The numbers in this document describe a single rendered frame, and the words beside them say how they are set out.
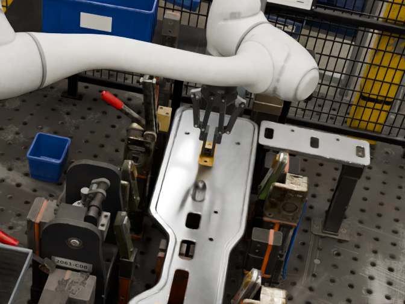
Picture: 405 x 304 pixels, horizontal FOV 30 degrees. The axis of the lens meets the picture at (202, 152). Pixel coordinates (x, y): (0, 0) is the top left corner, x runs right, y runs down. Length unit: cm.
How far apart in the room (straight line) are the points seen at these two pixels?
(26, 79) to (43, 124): 109
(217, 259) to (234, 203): 18
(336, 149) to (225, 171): 32
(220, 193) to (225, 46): 38
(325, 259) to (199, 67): 88
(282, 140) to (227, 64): 58
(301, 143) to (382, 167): 55
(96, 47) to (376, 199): 121
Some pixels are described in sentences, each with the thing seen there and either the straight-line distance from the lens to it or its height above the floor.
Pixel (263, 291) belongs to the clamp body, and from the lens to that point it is 154.
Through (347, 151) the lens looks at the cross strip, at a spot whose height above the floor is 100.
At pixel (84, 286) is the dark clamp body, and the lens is 146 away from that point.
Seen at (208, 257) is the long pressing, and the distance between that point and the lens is 163.
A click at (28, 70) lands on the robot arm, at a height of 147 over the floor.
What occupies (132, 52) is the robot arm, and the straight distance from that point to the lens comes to 138.
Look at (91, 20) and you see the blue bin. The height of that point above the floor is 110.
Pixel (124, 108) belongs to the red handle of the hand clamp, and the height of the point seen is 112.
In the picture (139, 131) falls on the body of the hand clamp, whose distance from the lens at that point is 182.
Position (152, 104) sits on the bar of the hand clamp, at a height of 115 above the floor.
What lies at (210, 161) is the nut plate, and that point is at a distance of 180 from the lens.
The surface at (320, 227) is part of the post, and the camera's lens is 218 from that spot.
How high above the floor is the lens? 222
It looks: 41 degrees down
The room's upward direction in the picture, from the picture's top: 10 degrees clockwise
